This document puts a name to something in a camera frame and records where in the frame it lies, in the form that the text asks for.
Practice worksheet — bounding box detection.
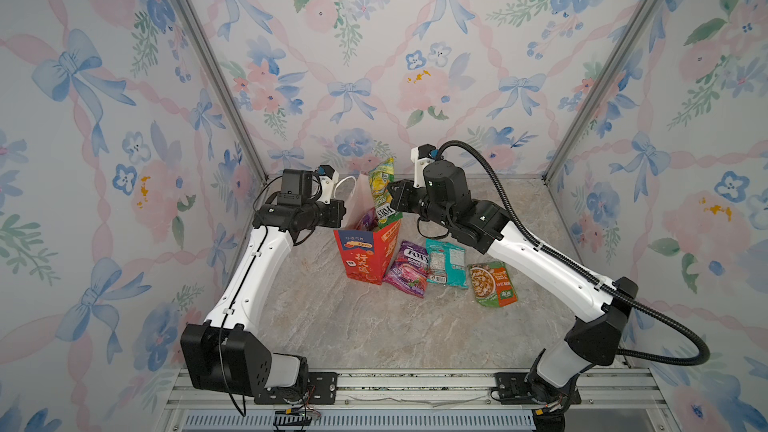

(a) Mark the aluminium right corner post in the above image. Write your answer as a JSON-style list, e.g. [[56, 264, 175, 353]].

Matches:
[[542, 0, 663, 186]]

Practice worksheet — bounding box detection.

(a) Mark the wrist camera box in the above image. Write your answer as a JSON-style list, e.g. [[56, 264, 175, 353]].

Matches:
[[316, 164, 340, 204], [411, 144, 437, 189]]

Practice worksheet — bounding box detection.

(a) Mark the purple Fox's berries bag front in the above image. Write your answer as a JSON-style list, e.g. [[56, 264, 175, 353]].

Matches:
[[354, 207, 379, 232]]

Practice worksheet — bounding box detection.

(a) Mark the teal mint candy bag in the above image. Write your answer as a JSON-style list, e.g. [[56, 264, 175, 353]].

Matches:
[[426, 239, 468, 289]]

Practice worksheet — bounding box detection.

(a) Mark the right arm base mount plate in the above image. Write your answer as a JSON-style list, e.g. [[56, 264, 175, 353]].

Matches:
[[490, 372, 582, 408]]

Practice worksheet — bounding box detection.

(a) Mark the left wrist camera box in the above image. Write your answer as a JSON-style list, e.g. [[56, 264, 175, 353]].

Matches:
[[316, 164, 340, 204]]

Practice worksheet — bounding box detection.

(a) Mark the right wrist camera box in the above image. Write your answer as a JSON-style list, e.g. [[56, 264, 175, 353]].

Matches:
[[411, 144, 437, 189]]

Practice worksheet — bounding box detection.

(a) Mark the green Fox's spring tea bag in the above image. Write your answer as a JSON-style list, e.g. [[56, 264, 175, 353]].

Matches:
[[368, 157, 396, 228]]

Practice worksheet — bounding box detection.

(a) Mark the purple fox's berries bag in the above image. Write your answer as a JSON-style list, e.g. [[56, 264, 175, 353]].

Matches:
[[354, 207, 379, 232], [383, 240, 429, 298]]

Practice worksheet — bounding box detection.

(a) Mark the black corrugated cable conduit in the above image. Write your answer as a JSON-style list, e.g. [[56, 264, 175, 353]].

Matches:
[[437, 139, 711, 367]]

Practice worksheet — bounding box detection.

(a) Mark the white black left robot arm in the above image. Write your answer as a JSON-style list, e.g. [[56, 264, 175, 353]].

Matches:
[[180, 165, 346, 403]]

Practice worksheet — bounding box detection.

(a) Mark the green orange soup packet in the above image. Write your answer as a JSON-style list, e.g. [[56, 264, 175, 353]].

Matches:
[[468, 261, 518, 308]]

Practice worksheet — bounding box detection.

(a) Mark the aluminium left corner post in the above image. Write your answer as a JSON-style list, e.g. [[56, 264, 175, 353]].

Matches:
[[170, 0, 268, 183]]

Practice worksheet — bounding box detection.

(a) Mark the red paper gift bag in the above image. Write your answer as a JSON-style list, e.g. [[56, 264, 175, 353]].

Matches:
[[333, 173, 404, 286]]

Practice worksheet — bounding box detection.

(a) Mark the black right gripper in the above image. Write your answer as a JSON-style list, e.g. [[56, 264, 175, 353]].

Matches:
[[386, 182, 456, 238]]

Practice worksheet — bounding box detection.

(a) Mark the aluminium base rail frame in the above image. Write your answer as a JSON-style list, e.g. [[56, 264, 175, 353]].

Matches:
[[155, 368, 680, 431]]

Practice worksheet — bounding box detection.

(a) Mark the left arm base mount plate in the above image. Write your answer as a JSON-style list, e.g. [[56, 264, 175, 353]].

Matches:
[[253, 371, 339, 406]]

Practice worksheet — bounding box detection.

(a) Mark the aluminium corner post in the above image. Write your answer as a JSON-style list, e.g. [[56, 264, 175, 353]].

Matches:
[[542, 0, 663, 186], [170, 0, 268, 183]]

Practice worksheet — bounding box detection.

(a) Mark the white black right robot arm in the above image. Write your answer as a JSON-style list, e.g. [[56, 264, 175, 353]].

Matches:
[[387, 160, 630, 404]]

